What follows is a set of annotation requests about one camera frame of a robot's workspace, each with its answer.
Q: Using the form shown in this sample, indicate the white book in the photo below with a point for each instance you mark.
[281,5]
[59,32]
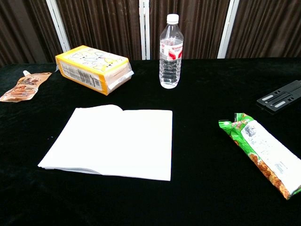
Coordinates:
[113,141]

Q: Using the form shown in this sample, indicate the clear plastic water bottle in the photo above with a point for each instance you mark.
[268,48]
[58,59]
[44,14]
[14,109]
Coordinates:
[171,66]

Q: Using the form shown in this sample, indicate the yellow tissue pack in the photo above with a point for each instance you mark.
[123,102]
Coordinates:
[94,68]

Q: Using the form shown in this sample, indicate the black velvet tablecloth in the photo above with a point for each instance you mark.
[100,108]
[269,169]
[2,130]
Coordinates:
[150,200]

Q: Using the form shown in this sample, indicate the brown pleated curtain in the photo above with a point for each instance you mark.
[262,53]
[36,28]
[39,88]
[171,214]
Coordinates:
[105,26]

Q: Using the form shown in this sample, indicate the green white snack bag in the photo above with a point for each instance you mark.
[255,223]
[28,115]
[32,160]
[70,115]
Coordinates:
[265,150]

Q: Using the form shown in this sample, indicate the brown spouted drink pouch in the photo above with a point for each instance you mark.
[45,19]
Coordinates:
[26,88]

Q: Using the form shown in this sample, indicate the white screen frame post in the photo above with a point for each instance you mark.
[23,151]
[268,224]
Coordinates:
[227,29]
[144,29]
[58,24]

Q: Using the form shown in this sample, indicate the black plastic bracket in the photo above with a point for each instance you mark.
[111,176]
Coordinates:
[281,96]

